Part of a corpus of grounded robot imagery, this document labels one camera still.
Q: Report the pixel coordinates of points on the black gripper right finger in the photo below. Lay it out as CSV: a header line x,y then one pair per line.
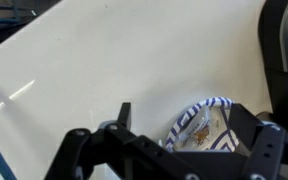
x,y
267,153

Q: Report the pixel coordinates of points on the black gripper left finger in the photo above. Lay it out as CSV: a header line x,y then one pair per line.
x,y
84,150

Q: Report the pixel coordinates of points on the blue and white patterned plate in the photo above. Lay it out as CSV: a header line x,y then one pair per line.
x,y
184,116

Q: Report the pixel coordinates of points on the black coffee machine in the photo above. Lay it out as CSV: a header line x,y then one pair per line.
x,y
280,80

